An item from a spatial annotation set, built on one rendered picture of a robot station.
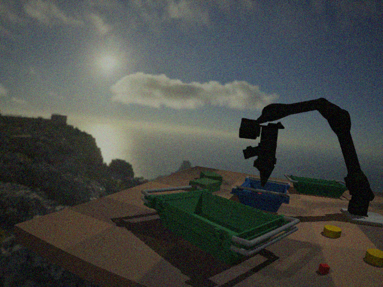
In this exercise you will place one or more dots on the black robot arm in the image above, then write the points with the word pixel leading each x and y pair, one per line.
pixel 340 122

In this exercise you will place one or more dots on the yellow short cylinder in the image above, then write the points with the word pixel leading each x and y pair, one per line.
pixel 332 231
pixel 374 256

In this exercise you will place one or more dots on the blue plastic tray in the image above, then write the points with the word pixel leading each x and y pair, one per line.
pixel 268 202

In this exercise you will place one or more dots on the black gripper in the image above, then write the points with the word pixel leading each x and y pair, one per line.
pixel 265 162

